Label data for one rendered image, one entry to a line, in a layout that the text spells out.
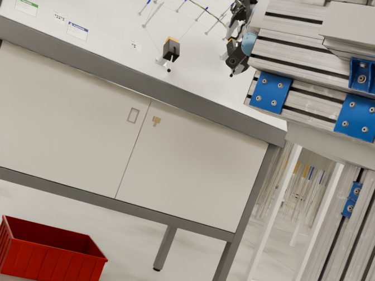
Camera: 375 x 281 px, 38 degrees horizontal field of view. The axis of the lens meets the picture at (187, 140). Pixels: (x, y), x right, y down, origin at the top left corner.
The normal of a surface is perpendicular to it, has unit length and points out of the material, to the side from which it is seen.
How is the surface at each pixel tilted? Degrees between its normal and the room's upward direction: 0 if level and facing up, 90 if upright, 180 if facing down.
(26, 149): 90
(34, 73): 90
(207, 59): 51
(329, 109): 90
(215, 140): 90
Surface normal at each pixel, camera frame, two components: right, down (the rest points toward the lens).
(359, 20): -0.61, -0.21
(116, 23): 0.53, -0.45
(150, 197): 0.40, 0.18
